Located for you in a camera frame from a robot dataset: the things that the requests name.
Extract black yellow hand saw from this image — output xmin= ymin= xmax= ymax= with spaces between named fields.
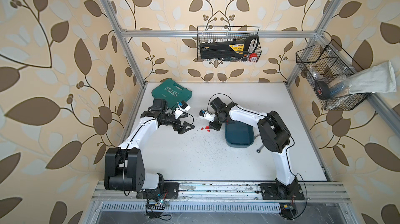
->
xmin=197 ymin=35 xmax=262 ymax=62

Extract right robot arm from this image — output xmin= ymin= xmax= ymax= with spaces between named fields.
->
xmin=202 ymin=97 xmax=295 ymax=186

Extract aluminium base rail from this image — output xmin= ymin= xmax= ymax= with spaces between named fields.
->
xmin=91 ymin=180 xmax=351 ymax=204

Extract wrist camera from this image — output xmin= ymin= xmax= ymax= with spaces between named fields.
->
xmin=174 ymin=101 xmax=191 ymax=119
xmin=199 ymin=110 xmax=216 ymax=122

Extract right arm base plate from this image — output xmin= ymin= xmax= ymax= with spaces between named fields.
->
xmin=259 ymin=183 xmax=306 ymax=201

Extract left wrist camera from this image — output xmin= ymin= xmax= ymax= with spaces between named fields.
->
xmin=174 ymin=101 xmax=191 ymax=119

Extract green tool case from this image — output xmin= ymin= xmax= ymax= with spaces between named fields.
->
xmin=152 ymin=78 xmax=192 ymax=109

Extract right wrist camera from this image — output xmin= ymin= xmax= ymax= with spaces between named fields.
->
xmin=199 ymin=110 xmax=216 ymax=122

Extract side wire basket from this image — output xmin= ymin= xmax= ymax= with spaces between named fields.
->
xmin=296 ymin=40 xmax=372 ymax=111

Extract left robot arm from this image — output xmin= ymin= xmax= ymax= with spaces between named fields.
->
xmin=104 ymin=99 xmax=194 ymax=195

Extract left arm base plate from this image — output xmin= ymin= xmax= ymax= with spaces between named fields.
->
xmin=136 ymin=182 xmax=179 ymax=201

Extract white cloth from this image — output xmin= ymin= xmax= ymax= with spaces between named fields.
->
xmin=336 ymin=61 xmax=397 ymax=97

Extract black tape roll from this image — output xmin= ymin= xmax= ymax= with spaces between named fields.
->
xmin=314 ymin=80 xmax=330 ymax=100

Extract back wire basket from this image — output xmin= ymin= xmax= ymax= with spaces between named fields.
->
xmin=196 ymin=25 xmax=262 ymax=63

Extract teal plastic storage box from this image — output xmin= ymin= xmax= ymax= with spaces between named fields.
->
xmin=225 ymin=121 xmax=255 ymax=148

